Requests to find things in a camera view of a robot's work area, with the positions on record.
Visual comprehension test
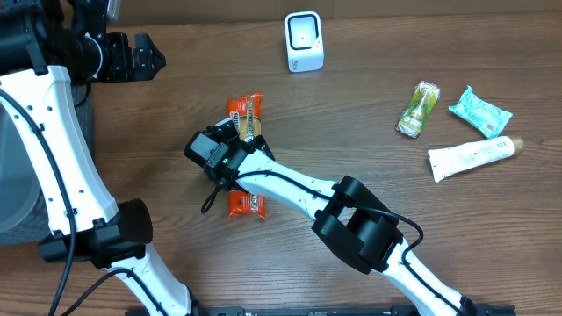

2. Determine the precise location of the grey plastic lattice basket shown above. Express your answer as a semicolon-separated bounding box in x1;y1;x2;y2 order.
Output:
0;85;96;246

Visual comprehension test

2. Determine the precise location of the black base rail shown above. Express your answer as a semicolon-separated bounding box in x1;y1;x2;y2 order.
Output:
124;305;516;316

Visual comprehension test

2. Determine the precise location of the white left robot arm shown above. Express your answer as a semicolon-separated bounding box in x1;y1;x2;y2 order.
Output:
1;0;202;315

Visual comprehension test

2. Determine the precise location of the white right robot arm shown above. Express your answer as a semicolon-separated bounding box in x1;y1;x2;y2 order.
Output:
184;118;478;315

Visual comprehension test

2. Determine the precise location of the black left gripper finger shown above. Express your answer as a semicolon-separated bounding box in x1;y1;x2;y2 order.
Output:
133;33;166;66
133;59;166;82

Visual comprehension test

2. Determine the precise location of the orange spaghetti packet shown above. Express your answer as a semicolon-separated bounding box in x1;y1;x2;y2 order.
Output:
227;93;266;219

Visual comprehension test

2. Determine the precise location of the light blue wipes packet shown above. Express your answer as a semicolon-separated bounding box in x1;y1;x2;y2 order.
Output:
449;85;513;139

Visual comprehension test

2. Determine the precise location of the white tube with gold cap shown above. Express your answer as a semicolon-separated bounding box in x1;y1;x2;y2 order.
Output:
428;135;524;183

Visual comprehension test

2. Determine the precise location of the green snack packet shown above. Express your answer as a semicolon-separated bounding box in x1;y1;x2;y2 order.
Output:
395;81;441;139

